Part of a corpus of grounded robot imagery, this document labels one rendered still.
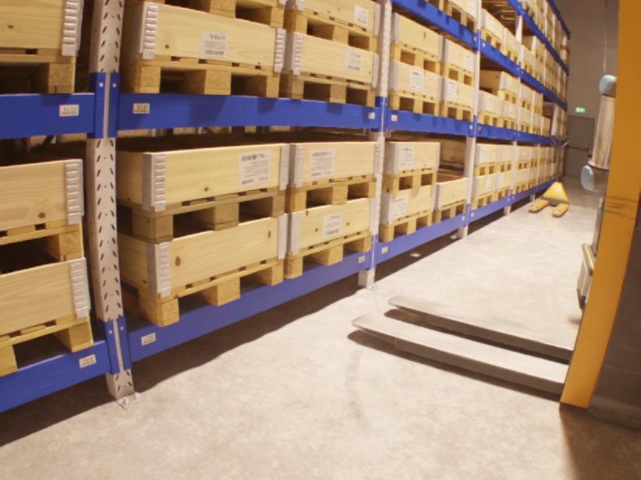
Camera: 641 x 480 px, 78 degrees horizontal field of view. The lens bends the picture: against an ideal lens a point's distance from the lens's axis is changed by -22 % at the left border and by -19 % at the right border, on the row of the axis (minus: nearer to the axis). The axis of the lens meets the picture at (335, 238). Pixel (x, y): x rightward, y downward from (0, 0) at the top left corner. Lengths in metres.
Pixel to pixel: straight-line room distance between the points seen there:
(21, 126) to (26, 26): 0.31
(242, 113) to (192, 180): 0.40
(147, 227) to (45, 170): 0.49
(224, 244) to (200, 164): 0.38
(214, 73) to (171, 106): 0.24
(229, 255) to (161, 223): 0.43
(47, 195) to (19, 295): 0.34
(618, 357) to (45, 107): 2.24
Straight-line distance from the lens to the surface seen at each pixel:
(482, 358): 2.26
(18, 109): 1.58
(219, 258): 2.07
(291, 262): 2.47
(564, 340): 2.63
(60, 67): 1.63
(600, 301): 1.97
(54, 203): 1.64
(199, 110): 1.95
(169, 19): 1.85
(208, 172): 1.95
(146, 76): 1.77
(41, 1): 1.63
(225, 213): 2.05
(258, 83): 2.24
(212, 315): 2.18
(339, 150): 2.65
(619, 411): 2.11
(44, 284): 1.68
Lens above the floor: 1.10
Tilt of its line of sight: 14 degrees down
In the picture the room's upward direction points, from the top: 3 degrees clockwise
